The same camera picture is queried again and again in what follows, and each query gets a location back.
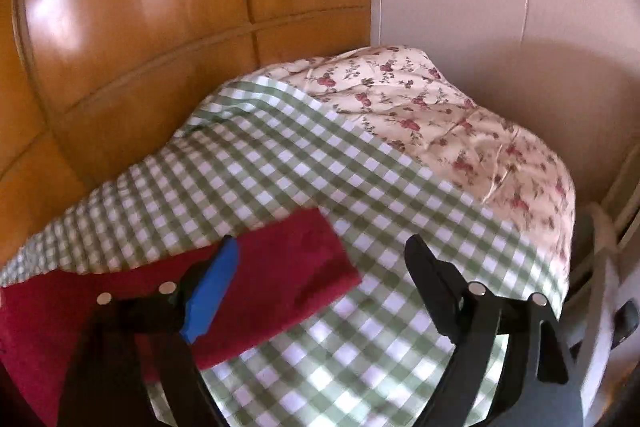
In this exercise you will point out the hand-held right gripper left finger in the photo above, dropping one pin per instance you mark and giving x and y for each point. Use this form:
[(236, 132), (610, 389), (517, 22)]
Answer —
[(216, 289)]

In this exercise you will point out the green checkered bed sheet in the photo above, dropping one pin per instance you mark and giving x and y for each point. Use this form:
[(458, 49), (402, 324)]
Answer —
[(350, 187)]

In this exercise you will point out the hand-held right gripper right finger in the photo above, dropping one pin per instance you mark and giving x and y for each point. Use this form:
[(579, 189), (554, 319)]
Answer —
[(434, 287)]

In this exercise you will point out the floral quilt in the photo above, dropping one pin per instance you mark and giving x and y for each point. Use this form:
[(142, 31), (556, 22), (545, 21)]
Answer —
[(430, 117)]

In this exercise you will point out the dark red garment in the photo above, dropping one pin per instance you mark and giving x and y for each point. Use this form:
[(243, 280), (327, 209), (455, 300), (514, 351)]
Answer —
[(295, 267)]

